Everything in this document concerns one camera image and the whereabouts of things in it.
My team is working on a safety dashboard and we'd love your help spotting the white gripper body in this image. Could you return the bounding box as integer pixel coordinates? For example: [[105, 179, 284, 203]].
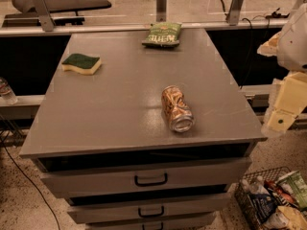
[[277, 3, 307, 72]]

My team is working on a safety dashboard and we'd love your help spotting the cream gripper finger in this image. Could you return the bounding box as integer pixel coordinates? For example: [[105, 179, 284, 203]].
[[261, 72, 307, 138], [257, 32, 281, 57]]

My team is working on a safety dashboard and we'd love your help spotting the orange soda can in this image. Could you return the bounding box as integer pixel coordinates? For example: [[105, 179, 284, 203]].
[[161, 85, 195, 133]]

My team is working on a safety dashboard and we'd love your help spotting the green snack bag in basket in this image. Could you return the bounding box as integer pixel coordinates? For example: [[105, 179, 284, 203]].
[[277, 171, 307, 211]]

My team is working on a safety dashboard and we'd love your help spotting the red snack bag in basket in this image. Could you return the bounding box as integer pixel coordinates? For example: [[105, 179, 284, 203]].
[[264, 180, 295, 206]]

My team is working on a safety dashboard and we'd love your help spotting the green jalapeno chip bag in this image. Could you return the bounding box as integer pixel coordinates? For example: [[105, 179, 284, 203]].
[[142, 22, 181, 47]]

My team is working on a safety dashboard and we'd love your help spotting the blue snack bag in basket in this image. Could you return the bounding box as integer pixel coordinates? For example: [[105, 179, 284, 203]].
[[249, 194, 277, 223]]

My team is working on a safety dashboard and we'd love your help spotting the yellow snack bag in basket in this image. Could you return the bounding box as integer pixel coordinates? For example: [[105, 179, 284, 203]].
[[277, 206, 307, 230]]

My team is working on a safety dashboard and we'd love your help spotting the plastic bottle in basket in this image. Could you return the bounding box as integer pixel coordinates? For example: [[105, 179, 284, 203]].
[[249, 175, 267, 195]]

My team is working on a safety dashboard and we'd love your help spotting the grey drawer cabinet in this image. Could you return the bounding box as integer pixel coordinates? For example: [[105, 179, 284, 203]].
[[18, 28, 269, 230]]

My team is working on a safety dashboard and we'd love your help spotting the green and yellow sponge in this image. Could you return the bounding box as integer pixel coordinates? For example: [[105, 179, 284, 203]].
[[61, 54, 102, 75]]

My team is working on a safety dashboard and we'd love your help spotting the grey metal railing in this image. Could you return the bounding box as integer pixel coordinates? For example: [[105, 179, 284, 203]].
[[0, 0, 307, 38]]

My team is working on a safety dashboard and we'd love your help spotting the clear plastic water bottle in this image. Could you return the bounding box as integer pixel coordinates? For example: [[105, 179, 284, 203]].
[[0, 77, 17, 104]]

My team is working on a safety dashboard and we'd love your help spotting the wire basket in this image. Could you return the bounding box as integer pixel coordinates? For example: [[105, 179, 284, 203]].
[[235, 167, 307, 230]]

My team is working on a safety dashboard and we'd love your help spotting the bottom drawer with handle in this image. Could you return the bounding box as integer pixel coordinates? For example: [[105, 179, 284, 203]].
[[85, 212, 216, 230]]

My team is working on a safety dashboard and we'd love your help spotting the drawer with handle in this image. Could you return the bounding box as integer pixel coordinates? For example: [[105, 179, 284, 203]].
[[68, 193, 231, 224], [41, 157, 251, 198], [85, 212, 216, 230]]

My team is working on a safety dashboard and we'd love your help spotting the middle drawer with handle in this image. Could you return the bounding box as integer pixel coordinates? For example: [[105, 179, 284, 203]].
[[68, 193, 231, 224]]

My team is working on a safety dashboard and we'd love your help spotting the top drawer with handle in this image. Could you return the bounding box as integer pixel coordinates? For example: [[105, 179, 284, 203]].
[[41, 157, 251, 198]]

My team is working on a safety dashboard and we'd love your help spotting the black floor cable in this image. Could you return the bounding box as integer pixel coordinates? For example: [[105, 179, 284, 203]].
[[0, 134, 61, 230]]

